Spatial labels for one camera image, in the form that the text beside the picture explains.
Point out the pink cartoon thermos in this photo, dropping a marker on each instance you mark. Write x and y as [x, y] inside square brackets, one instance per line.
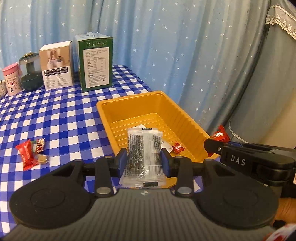
[12, 80]

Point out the orange plastic tray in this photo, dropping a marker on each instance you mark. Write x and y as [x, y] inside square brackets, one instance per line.
[143, 111]

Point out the green carton box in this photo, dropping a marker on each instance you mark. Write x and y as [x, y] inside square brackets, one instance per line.
[96, 64]

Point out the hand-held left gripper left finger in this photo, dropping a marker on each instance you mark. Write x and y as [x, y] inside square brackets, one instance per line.
[121, 162]

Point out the grey lace-trimmed curtain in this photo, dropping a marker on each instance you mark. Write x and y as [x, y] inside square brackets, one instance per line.
[272, 81]

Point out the clear black-print snack packet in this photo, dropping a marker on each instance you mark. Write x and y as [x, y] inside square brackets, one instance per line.
[142, 153]

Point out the white product box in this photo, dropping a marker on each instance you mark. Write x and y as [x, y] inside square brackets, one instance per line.
[56, 66]

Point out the red white printed cloth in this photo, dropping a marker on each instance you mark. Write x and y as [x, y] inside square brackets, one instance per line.
[281, 233]

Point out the patterned white mug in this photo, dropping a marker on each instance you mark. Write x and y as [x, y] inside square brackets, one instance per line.
[2, 89]

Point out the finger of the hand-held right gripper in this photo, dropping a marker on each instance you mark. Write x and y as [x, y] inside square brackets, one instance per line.
[212, 147]

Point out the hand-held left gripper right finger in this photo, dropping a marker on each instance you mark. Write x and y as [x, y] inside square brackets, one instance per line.
[166, 163]

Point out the red twisted candy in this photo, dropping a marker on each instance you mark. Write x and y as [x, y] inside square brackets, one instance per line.
[219, 134]

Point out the dark glass jar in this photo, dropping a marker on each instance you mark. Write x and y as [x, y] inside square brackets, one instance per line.
[31, 71]

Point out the brown white candy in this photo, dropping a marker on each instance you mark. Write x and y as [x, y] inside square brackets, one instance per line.
[39, 145]

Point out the red snack packet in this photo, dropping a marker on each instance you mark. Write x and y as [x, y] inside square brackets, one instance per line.
[26, 154]

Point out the small red candy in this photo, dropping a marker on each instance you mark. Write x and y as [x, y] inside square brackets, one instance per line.
[178, 147]

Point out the person's right hand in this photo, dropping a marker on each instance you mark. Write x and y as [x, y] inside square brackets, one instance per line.
[286, 208]

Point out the blue star curtain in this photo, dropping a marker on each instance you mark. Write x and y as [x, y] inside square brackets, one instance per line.
[173, 46]

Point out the blue white checked tablecloth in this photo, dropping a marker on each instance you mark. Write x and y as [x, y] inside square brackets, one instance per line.
[60, 120]

